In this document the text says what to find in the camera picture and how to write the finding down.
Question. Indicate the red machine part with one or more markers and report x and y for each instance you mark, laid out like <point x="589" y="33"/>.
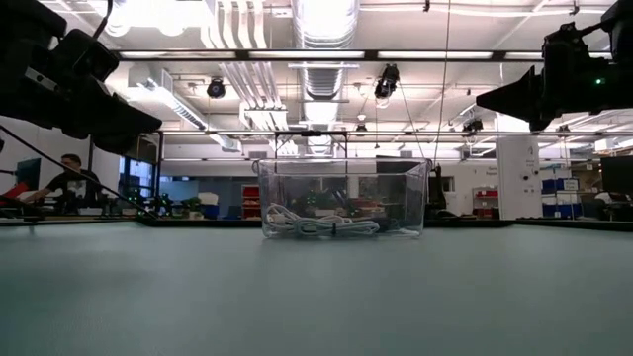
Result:
<point x="12" y="192"/>

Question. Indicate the black rig frame crossbar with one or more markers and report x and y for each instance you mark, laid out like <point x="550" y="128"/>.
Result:
<point x="306" y="55"/>

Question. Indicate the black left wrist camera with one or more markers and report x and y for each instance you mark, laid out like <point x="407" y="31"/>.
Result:
<point x="86" y="57"/>

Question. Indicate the silver spiral air duct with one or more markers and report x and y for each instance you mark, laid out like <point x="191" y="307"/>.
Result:
<point x="321" y="81"/>

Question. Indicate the blue storage bin stack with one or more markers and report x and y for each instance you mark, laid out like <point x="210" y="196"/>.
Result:
<point x="559" y="198"/>

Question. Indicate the clear plastic bin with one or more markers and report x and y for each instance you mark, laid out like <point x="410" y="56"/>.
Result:
<point x="418" y="170"/>

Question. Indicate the grey shelf with red bins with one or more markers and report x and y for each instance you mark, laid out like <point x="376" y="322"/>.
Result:
<point x="485" y="203"/>

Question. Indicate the person in black shirt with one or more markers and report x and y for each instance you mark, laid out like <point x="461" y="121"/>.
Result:
<point x="74" y="184"/>

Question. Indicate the black hanging overhead camera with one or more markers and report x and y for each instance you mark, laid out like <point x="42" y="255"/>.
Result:
<point x="388" y="79"/>

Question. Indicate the small dark monitor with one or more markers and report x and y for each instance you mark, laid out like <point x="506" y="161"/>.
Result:
<point x="28" y="173"/>

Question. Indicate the red storage bin shelf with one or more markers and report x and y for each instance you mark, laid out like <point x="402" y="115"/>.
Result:
<point x="250" y="200"/>

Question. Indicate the black ceiling spotlight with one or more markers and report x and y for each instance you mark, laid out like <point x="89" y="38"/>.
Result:
<point x="473" y="125"/>
<point x="216" y="89"/>

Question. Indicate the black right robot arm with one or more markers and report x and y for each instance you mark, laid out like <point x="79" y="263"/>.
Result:
<point x="620" y="25"/>

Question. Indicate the white square column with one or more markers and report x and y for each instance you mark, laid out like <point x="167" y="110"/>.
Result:
<point x="518" y="168"/>

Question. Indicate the large dark monitor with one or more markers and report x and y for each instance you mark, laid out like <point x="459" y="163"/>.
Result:
<point x="618" y="175"/>

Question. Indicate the small black background frame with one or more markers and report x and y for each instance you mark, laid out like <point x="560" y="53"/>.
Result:
<point x="310" y="133"/>

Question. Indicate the black background station frame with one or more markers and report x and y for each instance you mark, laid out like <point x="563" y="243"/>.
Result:
<point x="159" y="173"/>

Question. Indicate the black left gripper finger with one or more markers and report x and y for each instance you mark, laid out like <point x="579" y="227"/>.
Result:
<point x="131" y="116"/>
<point x="116" y="145"/>

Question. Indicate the person at desk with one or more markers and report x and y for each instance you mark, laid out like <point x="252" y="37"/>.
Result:
<point x="607" y="198"/>

